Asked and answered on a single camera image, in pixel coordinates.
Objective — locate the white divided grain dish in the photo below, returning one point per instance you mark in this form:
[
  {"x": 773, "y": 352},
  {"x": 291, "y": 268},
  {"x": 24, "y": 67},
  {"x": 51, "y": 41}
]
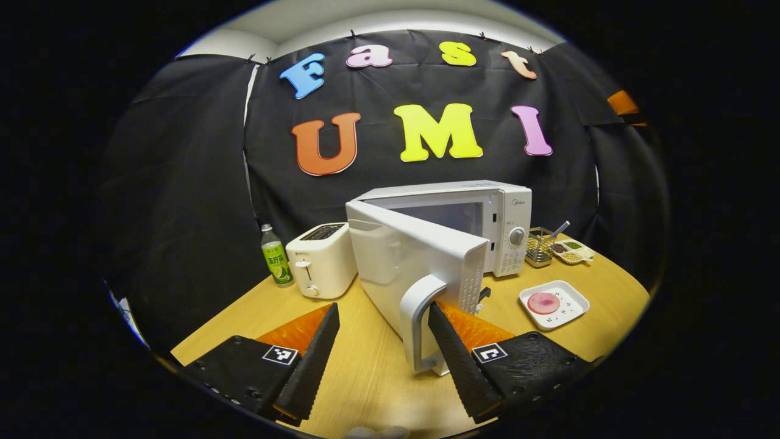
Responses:
[{"x": 573, "y": 251}]

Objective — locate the white toaster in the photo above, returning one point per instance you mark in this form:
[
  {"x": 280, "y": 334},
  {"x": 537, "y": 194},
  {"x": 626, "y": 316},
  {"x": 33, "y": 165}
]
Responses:
[{"x": 326, "y": 262}]

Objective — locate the black backdrop cloth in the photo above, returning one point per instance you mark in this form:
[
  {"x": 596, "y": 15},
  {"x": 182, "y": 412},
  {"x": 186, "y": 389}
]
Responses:
[{"x": 378, "y": 180}]

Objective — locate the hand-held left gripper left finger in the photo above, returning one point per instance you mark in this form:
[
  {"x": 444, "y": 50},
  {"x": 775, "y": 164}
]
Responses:
[{"x": 314, "y": 366}]

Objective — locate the white microwave oven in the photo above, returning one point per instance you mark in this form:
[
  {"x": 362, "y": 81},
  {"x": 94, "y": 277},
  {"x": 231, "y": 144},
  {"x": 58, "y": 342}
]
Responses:
[{"x": 426, "y": 256}]

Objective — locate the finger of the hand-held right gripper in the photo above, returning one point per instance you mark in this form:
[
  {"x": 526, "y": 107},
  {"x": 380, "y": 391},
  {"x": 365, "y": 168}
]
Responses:
[{"x": 623, "y": 102}]

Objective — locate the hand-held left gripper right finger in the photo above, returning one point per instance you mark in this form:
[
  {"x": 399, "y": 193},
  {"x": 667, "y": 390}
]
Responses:
[{"x": 460, "y": 366}]

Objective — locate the pink ham slice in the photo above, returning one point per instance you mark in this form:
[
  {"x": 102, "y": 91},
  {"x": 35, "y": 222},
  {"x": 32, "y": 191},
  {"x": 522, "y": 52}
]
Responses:
[{"x": 543, "y": 303}]

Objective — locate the green label drink bottle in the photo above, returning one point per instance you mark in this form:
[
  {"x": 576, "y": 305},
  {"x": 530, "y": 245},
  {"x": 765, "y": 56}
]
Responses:
[{"x": 277, "y": 262}]

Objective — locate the white square plate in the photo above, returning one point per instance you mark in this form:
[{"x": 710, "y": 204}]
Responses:
[{"x": 571, "y": 308}]

